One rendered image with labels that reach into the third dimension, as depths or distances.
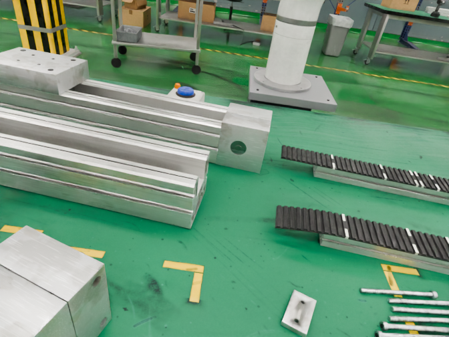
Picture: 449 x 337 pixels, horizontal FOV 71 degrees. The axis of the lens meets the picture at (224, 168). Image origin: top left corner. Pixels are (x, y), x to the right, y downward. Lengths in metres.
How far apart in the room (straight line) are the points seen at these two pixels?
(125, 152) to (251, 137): 0.23
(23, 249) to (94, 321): 0.10
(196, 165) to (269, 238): 0.16
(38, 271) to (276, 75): 0.86
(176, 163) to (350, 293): 0.31
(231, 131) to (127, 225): 0.25
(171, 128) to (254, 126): 0.16
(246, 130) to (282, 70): 0.47
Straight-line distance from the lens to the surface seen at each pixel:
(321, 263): 0.49
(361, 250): 0.53
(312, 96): 1.02
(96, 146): 0.56
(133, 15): 5.56
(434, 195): 0.75
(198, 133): 0.61
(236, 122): 0.59
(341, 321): 0.45
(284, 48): 1.01
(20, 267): 0.35
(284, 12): 1.01
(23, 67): 0.73
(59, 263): 0.34
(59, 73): 0.69
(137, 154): 0.53
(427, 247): 0.56
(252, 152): 0.60
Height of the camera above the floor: 1.13
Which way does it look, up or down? 34 degrees down
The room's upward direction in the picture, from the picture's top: 9 degrees clockwise
